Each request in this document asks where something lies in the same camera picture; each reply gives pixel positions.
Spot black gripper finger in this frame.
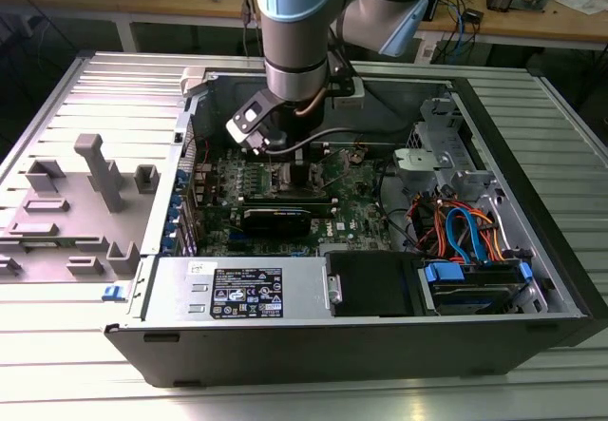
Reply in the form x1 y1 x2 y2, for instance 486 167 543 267
290 147 312 188

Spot metal socket cover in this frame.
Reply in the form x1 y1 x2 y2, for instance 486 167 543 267
311 147 352 190

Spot blue slot retainer clips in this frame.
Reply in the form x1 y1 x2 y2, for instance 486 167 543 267
161 171 187 257

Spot black drive bay cover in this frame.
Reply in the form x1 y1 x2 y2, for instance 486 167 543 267
324 251 425 318

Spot black RAM stick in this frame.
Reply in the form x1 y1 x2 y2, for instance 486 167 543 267
241 194 339 219

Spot black graphics card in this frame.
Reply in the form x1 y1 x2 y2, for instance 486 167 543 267
229 205 314 239

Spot green motherboard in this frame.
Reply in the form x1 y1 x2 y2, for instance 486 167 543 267
189 143 398 258

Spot silver drive latch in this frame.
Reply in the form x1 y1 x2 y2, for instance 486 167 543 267
324 273 343 304

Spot grey case latch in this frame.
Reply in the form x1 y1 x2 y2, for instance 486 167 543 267
180 66 209 98

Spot black power supply label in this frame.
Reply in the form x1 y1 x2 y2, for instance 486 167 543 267
212 268 284 319

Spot white sticker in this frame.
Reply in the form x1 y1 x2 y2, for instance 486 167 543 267
187 259 219 276

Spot silver metal drive cage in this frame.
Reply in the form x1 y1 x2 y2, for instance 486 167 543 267
406 96 507 203

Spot white code label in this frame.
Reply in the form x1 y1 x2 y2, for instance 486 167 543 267
416 38 437 65

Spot hard disk in blue carrier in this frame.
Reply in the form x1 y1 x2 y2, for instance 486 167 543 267
416 258 537 316

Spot silver power supply unit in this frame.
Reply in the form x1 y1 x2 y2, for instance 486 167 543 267
141 255 330 321

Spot black PC case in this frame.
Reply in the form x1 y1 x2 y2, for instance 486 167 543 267
104 62 608 389

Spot wooden desk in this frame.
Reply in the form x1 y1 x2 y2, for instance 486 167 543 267
0 0 608 54

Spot grey parts rack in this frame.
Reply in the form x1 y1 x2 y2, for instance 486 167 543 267
0 133 161 285

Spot white paper sheet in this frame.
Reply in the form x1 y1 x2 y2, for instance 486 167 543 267
555 0 608 16

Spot black camera cable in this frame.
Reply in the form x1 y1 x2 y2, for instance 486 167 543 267
264 127 409 156

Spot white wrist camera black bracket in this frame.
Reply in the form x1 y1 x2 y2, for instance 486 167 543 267
224 88 287 157

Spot blue wire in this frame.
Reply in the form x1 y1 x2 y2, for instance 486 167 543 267
445 205 491 265

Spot orange wire bundle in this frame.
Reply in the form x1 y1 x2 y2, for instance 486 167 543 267
408 191 508 263

